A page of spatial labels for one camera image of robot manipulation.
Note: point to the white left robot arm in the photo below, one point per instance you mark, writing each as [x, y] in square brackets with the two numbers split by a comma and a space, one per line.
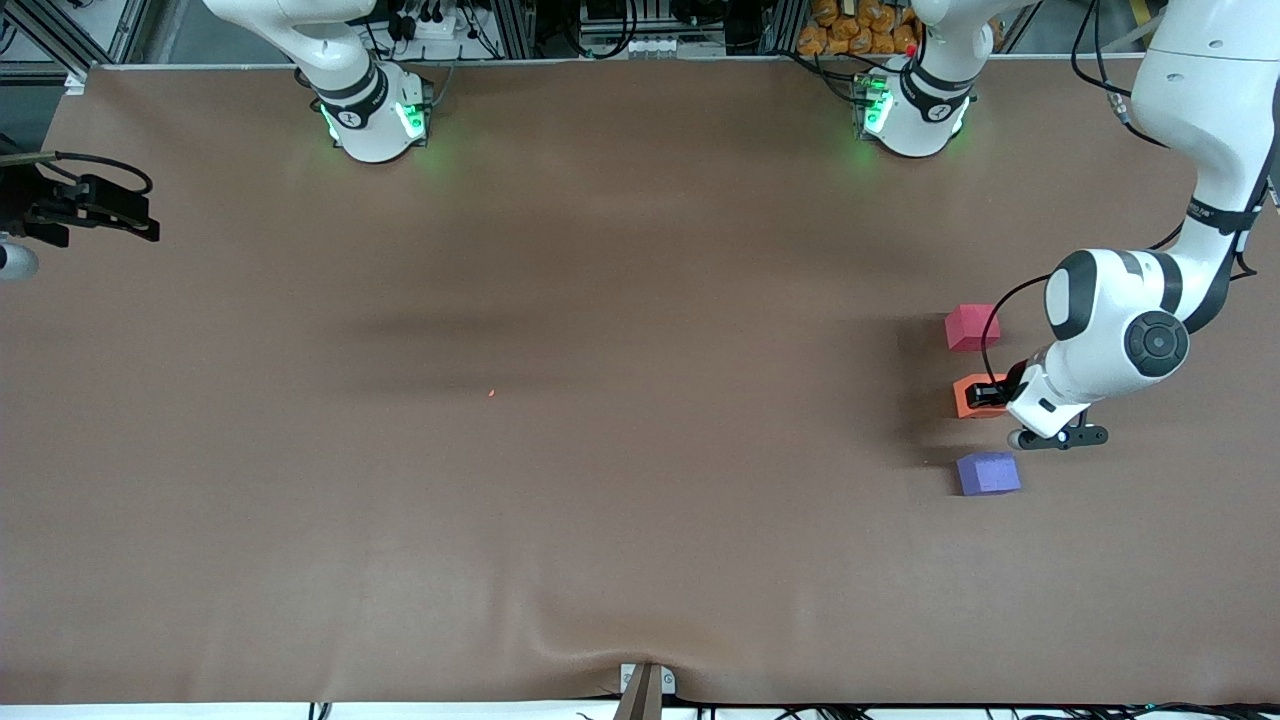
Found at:
[1110, 320]

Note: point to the aluminium frame profile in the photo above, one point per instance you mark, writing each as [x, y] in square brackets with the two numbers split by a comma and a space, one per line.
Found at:
[45, 35]

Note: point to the brown camera post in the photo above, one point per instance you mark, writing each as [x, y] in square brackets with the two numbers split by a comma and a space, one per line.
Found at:
[640, 700]

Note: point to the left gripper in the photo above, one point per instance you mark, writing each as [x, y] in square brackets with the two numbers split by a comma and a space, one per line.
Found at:
[1012, 384]

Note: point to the brown table mat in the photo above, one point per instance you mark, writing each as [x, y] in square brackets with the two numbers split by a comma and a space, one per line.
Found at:
[640, 550]

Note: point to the bag of orange items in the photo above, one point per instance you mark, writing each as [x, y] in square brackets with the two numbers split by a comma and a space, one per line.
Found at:
[850, 30]

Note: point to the white connector row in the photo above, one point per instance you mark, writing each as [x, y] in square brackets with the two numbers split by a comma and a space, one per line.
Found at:
[660, 47]

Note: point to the metal corner bracket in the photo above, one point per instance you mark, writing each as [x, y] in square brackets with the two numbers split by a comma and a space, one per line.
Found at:
[76, 82]

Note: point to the white power strip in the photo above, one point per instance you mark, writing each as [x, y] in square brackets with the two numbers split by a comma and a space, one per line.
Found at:
[425, 25]

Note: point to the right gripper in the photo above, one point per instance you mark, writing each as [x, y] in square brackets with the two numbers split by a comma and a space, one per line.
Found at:
[22, 205]

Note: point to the purple foam block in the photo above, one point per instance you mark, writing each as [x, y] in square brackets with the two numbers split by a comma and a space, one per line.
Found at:
[988, 473]

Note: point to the red foam block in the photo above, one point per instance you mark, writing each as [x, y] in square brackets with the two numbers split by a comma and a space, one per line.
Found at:
[972, 328]

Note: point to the orange foam block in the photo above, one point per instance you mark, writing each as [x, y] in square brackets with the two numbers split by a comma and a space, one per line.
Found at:
[959, 406]

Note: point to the metal clamp bracket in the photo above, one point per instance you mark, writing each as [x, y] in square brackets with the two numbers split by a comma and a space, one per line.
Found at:
[628, 678]

